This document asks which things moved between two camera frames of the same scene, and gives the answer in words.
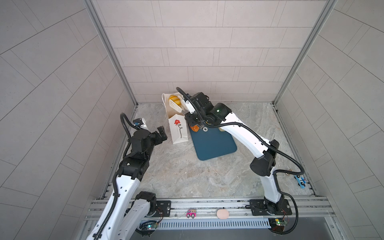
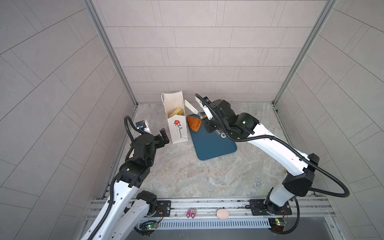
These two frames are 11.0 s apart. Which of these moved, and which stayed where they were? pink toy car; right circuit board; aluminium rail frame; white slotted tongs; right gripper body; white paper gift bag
Moved: right gripper body; white slotted tongs
Stayed: white paper gift bag; pink toy car; right circuit board; aluminium rail frame
